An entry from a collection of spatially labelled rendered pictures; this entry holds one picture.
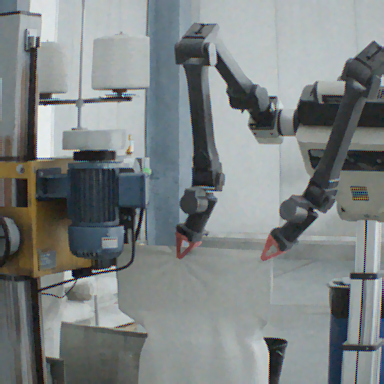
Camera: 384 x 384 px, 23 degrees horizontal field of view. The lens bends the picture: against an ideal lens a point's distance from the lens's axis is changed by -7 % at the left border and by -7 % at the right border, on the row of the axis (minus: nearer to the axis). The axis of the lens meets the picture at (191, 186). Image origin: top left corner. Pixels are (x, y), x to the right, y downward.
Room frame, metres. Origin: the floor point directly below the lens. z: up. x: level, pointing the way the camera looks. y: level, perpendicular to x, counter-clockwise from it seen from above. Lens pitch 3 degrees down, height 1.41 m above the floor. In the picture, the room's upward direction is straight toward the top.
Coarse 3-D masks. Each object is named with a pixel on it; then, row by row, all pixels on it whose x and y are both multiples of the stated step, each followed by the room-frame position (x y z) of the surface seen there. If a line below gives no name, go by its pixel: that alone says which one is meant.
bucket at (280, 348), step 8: (272, 344) 5.46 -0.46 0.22; (280, 344) 5.42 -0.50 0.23; (272, 352) 5.21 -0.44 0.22; (280, 352) 5.25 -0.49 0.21; (272, 360) 5.22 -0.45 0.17; (280, 360) 5.26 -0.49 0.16; (272, 368) 5.23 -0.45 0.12; (280, 368) 5.29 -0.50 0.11; (272, 376) 5.24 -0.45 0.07; (280, 376) 5.32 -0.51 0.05
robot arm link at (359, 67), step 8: (368, 48) 2.53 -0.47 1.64; (376, 48) 2.52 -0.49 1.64; (360, 56) 2.52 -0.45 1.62; (368, 56) 2.51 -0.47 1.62; (376, 56) 2.50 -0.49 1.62; (352, 64) 2.52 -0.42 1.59; (360, 64) 2.51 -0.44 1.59; (368, 64) 2.50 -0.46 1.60; (376, 64) 2.49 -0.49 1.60; (352, 72) 2.51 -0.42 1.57; (360, 72) 2.49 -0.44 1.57; (368, 72) 2.48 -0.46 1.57; (376, 72) 2.49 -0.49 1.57; (360, 80) 2.50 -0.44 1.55; (368, 80) 2.48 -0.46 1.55
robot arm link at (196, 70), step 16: (176, 48) 2.74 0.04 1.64; (208, 48) 2.70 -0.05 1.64; (176, 64) 2.77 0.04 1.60; (192, 64) 2.73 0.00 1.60; (208, 64) 2.71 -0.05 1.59; (192, 80) 2.74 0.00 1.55; (208, 80) 2.77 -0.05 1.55; (192, 96) 2.76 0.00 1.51; (208, 96) 2.78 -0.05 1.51; (192, 112) 2.78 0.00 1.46; (208, 112) 2.79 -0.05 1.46; (192, 128) 2.80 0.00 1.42; (208, 128) 2.79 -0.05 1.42; (208, 144) 2.80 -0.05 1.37; (192, 160) 2.84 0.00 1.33; (208, 160) 2.81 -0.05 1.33; (192, 176) 2.85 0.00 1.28; (208, 176) 2.83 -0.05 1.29
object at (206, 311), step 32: (128, 256) 2.96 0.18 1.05; (160, 256) 2.92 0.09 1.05; (192, 256) 2.88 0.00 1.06; (224, 256) 2.82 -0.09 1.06; (256, 256) 2.77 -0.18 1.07; (128, 288) 2.96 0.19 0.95; (160, 288) 2.92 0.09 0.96; (192, 288) 2.88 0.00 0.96; (224, 288) 2.82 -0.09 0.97; (256, 288) 2.77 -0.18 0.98; (160, 320) 2.90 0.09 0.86; (192, 320) 2.86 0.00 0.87; (224, 320) 2.81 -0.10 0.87; (256, 320) 2.77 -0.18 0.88; (160, 352) 2.84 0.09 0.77; (192, 352) 2.79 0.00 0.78; (224, 352) 2.75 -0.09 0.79; (256, 352) 2.75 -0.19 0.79
